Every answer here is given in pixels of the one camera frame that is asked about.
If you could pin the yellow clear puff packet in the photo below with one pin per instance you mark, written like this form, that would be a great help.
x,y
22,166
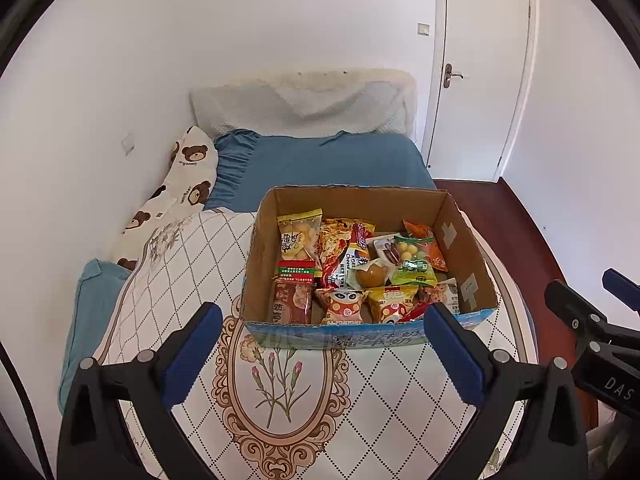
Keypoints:
x,y
297,240

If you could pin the blue bed sheet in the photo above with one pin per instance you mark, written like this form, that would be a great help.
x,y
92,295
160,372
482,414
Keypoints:
x,y
325,160

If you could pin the white door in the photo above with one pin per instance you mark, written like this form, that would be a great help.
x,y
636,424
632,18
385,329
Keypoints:
x,y
480,85

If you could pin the printed cardboard box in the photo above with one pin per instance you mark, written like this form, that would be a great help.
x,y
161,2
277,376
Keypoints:
x,y
350,205

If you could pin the orange panda snack packet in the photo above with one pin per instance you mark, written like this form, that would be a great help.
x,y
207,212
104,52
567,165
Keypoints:
x,y
342,307

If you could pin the green snack packet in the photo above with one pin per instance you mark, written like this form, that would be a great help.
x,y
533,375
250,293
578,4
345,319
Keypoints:
x,y
412,265

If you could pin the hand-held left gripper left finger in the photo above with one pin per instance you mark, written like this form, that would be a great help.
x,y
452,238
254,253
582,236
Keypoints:
x,y
192,355

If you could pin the white light switch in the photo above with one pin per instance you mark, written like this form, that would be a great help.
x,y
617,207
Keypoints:
x,y
424,29

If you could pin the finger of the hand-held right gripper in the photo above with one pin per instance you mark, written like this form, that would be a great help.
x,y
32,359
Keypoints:
x,y
622,285
565,300

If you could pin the brown snack packet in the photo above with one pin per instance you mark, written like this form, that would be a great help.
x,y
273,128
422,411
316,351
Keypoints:
x,y
292,305

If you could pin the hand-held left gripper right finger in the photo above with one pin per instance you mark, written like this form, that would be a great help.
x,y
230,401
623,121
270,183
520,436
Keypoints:
x,y
457,360

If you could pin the red green-edged snack packet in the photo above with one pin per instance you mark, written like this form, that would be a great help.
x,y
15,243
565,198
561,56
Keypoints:
x,y
295,271

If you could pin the blue pillow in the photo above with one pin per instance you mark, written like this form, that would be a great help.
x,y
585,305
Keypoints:
x,y
92,310

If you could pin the white biscuit packet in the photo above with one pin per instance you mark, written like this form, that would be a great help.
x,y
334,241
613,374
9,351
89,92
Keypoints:
x,y
382,250

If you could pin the bear print pillow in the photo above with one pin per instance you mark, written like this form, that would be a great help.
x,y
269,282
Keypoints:
x,y
192,160

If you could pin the clear packet brown cake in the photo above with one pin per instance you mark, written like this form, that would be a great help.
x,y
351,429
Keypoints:
x,y
371,276

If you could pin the diamond pattern floral quilt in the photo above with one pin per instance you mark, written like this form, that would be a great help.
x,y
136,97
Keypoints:
x,y
190,260

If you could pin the white grey snack packet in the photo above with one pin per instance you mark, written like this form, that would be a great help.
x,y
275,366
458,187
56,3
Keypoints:
x,y
442,292

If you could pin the large noodle packet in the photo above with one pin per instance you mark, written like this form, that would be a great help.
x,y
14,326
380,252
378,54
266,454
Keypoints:
x,y
335,250

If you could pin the white headboard cover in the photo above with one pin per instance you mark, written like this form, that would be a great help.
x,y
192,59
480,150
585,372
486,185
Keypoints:
x,y
300,102

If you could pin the yellow panda snack packet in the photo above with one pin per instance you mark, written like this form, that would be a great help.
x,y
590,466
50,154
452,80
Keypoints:
x,y
392,305

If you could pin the small red snack packet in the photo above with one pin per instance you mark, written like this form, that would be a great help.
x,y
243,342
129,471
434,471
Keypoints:
x,y
412,314

